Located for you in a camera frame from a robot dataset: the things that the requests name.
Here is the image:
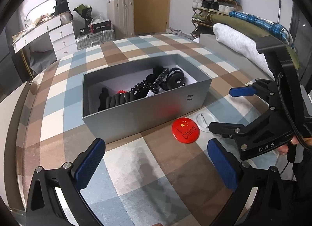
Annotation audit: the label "green rolled mat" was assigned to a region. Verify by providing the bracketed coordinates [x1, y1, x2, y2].
[207, 14, 301, 70]

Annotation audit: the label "wooden door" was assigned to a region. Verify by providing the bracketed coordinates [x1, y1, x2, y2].
[124, 0, 172, 35]

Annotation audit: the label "blue plaid rolled cloth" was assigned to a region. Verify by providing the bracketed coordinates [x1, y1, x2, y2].
[229, 10, 297, 51]

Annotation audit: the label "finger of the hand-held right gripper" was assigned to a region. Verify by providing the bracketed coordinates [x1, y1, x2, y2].
[209, 122, 247, 137]
[229, 79, 277, 106]

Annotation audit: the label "ribbed black hair clip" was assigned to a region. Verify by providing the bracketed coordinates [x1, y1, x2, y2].
[107, 92, 137, 109]

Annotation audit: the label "grey cloth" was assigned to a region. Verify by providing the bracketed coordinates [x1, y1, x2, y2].
[29, 49, 58, 76]

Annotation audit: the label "oval mirror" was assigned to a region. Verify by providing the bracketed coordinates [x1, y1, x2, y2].
[24, 0, 58, 26]

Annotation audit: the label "white round badge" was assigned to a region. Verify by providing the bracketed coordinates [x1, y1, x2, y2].
[192, 111, 216, 133]

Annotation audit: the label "short black hair clip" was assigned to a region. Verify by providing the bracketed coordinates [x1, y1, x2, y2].
[146, 66, 168, 84]

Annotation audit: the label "beige bed frame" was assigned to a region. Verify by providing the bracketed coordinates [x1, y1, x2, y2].
[0, 80, 33, 192]

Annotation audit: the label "black and red box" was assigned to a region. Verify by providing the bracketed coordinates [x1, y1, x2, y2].
[89, 20, 112, 33]

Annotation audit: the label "silver suitcase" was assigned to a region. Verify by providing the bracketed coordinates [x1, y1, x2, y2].
[75, 28, 116, 51]

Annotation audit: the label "row of shoes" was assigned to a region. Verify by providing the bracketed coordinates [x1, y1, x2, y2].
[191, 0, 242, 22]

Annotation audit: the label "round black hair claw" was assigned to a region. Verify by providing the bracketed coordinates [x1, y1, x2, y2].
[167, 68, 186, 91]

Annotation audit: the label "white dressing desk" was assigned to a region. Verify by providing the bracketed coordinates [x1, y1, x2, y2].
[13, 16, 75, 59]

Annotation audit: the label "clutter of small desk things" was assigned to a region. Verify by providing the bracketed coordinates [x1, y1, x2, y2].
[13, 14, 55, 40]

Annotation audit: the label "large black bead bracelet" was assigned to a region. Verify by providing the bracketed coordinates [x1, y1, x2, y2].
[149, 67, 170, 93]

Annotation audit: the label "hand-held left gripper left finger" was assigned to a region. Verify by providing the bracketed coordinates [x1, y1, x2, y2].
[26, 138, 106, 226]

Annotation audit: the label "white suitcase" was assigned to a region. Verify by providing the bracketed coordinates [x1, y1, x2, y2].
[107, 0, 135, 40]

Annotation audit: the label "metal shoe rack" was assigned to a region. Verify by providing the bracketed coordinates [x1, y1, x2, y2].
[190, 0, 243, 39]

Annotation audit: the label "plaid blanket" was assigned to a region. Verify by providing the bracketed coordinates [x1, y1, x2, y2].
[15, 34, 281, 226]

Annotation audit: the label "dark wrapped bouquet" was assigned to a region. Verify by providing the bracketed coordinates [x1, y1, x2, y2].
[73, 4, 94, 26]

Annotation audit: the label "person's right hand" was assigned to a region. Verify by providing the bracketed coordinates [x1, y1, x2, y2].
[278, 137, 312, 155]

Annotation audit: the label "black cable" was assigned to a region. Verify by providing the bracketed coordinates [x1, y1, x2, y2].
[280, 160, 293, 181]

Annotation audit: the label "silver cardboard box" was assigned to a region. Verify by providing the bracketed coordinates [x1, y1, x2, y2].
[82, 54, 212, 144]

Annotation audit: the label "red round badge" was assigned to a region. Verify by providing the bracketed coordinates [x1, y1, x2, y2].
[172, 118, 200, 145]

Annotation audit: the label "black bag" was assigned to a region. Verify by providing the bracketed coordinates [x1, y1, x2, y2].
[54, 0, 71, 17]

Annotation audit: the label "white ribbed bin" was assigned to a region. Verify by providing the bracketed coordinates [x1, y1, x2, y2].
[60, 12, 73, 23]

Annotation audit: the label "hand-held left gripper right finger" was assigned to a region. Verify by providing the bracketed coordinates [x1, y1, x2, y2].
[207, 138, 296, 226]

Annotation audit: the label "white slippers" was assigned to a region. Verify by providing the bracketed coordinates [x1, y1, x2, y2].
[166, 28, 191, 39]

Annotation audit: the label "white rolled blanket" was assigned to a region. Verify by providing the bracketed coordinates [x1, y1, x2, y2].
[213, 23, 276, 81]

